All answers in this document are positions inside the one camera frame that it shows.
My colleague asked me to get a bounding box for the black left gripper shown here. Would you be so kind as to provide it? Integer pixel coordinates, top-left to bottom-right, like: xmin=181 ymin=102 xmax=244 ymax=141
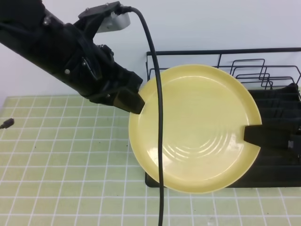
xmin=64 ymin=24 xmax=145 ymax=114

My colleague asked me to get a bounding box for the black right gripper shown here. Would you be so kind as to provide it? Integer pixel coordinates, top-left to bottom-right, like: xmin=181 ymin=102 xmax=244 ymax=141
xmin=244 ymin=125 xmax=301 ymax=161

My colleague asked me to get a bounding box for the yellow round plate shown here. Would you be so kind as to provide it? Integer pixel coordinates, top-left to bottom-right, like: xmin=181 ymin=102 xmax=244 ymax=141
xmin=129 ymin=65 xmax=261 ymax=194

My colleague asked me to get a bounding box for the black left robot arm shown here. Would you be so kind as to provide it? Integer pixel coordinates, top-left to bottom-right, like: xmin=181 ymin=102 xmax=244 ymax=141
xmin=0 ymin=0 xmax=144 ymax=114

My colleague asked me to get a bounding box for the black drip tray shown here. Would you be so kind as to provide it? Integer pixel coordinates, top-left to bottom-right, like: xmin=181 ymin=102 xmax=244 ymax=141
xmin=144 ymin=82 xmax=301 ymax=188

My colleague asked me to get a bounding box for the black wire dish rack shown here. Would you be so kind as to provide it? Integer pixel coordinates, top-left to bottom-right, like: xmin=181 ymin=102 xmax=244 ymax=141
xmin=156 ymin=48 xmax=301 ymax=89

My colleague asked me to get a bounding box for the black camera cable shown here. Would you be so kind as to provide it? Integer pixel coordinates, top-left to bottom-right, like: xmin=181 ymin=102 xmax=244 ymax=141
xmin=121 ymin=6 xmax=165 ymax=226

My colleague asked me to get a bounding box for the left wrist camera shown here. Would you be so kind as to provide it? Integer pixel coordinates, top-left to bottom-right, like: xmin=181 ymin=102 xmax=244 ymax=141
xmin=75 ymin=1 xmax=131 ymax=33

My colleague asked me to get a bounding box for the black cable plug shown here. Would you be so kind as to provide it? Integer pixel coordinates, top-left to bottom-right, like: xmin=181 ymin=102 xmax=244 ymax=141
xmin=0 ymin=118 xmax=15 ymax=129

